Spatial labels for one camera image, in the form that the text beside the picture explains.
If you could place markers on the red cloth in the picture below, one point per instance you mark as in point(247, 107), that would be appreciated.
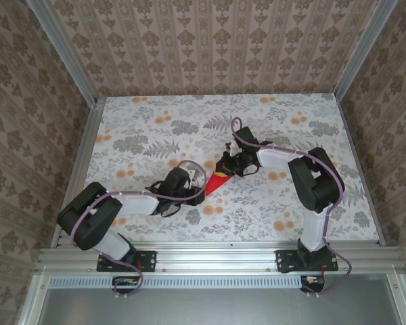
point(216, 185)

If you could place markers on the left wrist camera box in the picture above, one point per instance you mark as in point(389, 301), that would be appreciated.
point(176, 178)

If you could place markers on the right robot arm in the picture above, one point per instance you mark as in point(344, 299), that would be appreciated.
point(274, 159)

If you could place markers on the aluminium side rail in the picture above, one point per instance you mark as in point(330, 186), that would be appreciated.
point(78, 169)

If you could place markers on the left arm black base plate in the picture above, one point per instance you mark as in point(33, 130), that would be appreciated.
point(149, 260)

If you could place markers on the small black circuit board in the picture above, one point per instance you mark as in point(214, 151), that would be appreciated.
point(127, 281)
point(313, 281)

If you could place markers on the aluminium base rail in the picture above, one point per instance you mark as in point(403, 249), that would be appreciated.
point(216, 259)

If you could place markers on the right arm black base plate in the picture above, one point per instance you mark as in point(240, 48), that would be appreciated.
point(286, 260)

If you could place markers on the grey metal panel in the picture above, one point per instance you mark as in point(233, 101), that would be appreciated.
point(206, 308)

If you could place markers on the floral patterned tablecloth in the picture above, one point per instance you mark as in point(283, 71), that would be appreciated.
point(189, 111)

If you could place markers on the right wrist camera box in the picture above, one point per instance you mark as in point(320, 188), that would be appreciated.
point(248, 137)

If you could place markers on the aluminium frame post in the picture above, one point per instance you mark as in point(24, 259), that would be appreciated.
point(64, 50)
point(362, 47)

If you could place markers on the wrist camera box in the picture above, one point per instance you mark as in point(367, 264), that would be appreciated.
point(176, 178)
point(248, 137)

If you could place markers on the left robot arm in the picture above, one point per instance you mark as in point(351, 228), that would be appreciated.
point(138, 203)

